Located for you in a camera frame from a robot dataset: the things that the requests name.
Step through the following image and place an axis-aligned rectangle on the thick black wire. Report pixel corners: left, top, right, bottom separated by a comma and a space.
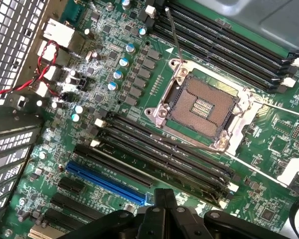
288, 196, 299, 239

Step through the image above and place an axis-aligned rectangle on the thin metal locking lever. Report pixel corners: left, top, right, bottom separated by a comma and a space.
164, 6, 186, 63

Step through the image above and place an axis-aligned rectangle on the blue expansion slot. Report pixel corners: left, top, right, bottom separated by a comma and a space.
66, 161, 147, 206

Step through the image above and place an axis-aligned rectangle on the silver network port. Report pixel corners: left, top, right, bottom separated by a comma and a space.
42, 18, 75, 48

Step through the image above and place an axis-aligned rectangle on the grey metal PC case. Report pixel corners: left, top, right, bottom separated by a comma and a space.
0, 0, 299, 239

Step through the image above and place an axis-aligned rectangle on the silver socket cover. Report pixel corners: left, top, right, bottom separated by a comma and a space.
224, 96, 299, 189

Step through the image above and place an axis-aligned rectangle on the black latch RAM slot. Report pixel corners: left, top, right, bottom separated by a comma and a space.
143, 18, 287, 95
106, 112, 237, 179
155, 0, 299, 77
97, 131, 236, 200

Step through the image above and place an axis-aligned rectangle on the medium black expansion slot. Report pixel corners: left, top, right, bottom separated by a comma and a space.
43, 208, 90, 232
51, 193, 108, 221

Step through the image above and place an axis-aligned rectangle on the green Dell motherboard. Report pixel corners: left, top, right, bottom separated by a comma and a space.
0, 0, 299, 239

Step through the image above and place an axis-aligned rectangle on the red black twisted wire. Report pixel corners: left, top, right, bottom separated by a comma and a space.
0, 39, 61, 98

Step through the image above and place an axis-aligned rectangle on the CPU socket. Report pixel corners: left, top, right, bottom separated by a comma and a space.
144, 58, 252, 155

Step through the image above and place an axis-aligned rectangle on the short black expansion slot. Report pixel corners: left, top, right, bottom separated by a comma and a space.
57, 176, 85, 195

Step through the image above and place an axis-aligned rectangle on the long black expansion slot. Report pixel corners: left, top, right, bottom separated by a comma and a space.
73, 143, 154, 189

